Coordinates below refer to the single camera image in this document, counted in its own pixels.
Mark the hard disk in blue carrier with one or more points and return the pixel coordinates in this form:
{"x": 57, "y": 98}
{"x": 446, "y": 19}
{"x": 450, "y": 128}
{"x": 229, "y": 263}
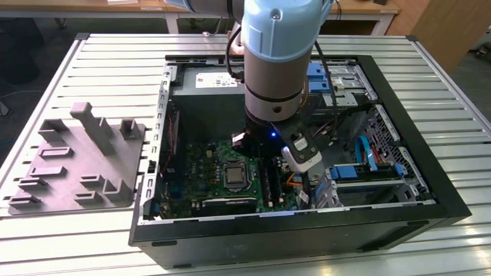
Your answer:
{"x": 345, "y": 172}

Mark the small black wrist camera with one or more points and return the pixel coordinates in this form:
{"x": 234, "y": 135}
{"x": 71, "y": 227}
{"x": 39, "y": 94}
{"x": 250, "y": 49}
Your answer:
{"x": 238, "y": 141}

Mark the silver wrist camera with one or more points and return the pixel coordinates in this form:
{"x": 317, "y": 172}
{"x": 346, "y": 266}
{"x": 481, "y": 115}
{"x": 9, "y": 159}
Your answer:
{"x": 304, "y": 161}

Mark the blue plastic drive bracket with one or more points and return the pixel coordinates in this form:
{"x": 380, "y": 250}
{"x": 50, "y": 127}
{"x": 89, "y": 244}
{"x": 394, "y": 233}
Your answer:
{"x": 317, "y": 86}

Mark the silver drive cage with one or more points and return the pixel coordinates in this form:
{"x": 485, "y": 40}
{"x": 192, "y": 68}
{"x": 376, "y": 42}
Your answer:
{"x": 345, "y": 100}

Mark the grey parts rack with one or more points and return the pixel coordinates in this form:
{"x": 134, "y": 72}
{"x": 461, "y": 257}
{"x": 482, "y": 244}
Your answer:
{"x": 89, "y": 169}

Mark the black graphics card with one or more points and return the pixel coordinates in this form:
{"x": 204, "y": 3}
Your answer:
{"x": 230, "y": 202}

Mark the black PC case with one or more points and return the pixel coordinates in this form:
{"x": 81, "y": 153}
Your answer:
{"x": 269, "y": 238}

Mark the silver disk bay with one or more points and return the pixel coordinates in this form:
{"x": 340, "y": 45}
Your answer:
{"x": 369, "y": 185}

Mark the wooden desk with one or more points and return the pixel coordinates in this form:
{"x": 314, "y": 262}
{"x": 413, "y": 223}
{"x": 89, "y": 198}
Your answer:
{"x": 365, "y": 5}

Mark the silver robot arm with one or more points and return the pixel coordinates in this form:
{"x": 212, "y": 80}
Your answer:
{"x": 277, "y": 43}

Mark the grey power supply unit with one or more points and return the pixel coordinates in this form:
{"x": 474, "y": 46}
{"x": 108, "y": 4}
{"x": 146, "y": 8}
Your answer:
{"x": 208, "y": 115}

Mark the black CPU socket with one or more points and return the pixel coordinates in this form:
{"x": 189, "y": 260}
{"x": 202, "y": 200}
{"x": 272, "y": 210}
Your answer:
{"x": 234, "y": 163}

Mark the silver CPU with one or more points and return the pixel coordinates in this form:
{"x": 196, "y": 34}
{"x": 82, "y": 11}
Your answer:
{"x": 236, "y": 175}

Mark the black RAM slot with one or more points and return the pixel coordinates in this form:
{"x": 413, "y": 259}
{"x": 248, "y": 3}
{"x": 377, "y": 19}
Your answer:
{"x": 261, "y": 181}

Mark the wooden cabinet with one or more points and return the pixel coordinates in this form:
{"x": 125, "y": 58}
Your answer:
{"x": 441, "y": 28}

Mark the green motherboard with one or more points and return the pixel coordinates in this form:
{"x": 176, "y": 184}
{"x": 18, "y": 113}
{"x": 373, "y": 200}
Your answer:
{"x": 200, "y": 172}

